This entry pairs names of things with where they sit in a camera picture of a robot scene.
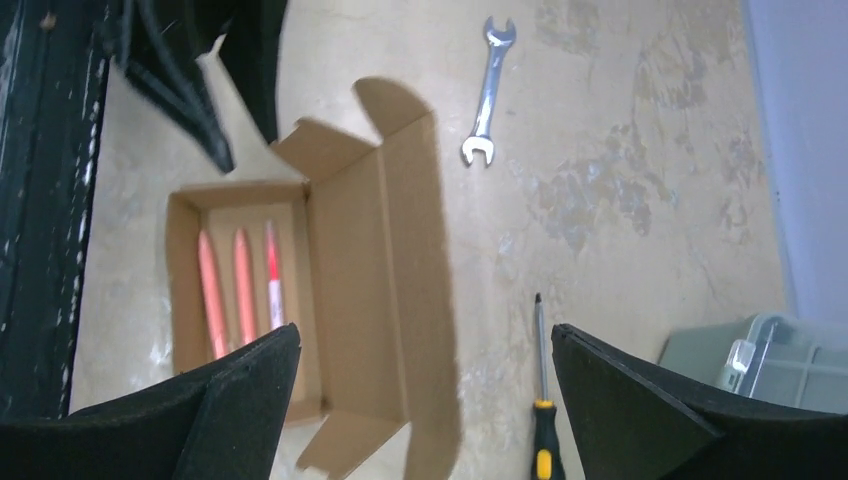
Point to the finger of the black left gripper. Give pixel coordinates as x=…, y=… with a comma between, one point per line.
x=250, y=54
x=159, y=44

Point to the red pen with white label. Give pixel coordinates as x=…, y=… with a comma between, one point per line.
x=275, y=294

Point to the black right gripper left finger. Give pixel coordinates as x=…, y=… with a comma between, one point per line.
x=222, y=420

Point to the clear plastic storage box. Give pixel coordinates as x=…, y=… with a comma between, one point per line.
x=769, y=357

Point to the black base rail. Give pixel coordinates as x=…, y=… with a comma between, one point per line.
x=54, y=74

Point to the brown cardboard box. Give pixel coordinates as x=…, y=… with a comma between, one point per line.
x=365, y=277

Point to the silver open-end wrench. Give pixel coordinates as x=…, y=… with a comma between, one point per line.
x=479, y=140

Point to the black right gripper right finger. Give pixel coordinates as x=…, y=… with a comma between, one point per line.
x=632, y=419

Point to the yellow black screwdriver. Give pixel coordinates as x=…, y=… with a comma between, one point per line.
x=547, y=462

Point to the salmon pen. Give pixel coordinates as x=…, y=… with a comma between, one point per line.
x=244, y=287
x=213, y=301

